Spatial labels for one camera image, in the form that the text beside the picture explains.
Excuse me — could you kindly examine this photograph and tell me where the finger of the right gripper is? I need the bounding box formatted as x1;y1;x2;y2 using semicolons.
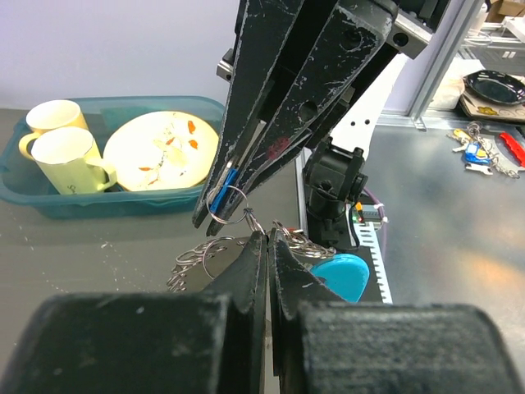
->
192;1;303;227

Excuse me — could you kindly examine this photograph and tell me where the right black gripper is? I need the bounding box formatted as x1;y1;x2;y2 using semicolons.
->
207;0;450;236

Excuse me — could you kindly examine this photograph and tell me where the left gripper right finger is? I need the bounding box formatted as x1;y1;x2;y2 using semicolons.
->
268;237;525;394

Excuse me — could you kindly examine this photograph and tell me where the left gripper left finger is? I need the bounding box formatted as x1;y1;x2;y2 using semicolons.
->
1;232;267;393

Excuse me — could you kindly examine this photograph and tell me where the metal key disc blue handle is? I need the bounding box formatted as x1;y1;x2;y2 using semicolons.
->
167;221;381;303

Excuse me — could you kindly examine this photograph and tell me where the blue key tag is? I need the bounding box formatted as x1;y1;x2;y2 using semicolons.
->
209;168;238;213

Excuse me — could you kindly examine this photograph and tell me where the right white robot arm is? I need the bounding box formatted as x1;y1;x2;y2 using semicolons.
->
192;1;447;250

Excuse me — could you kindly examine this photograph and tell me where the dark bowl in background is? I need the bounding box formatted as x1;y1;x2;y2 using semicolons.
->
463;70;524;106

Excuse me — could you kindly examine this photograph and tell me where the cream floral plate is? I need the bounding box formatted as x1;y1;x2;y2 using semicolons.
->
103;111;219;191

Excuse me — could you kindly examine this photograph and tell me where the background key bunch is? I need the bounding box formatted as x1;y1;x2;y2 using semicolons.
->
448;121;524;179

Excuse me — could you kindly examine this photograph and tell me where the yellow mug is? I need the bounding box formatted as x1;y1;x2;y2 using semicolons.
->
18;99;88;160

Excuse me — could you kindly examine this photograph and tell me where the pale green mug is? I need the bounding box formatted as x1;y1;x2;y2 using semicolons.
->
30;126;117;195

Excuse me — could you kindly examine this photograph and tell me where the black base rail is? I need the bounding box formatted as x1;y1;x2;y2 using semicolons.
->
294;158;395;305

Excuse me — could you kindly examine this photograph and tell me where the red handle in background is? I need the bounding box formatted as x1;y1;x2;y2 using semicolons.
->
499;132;525;167

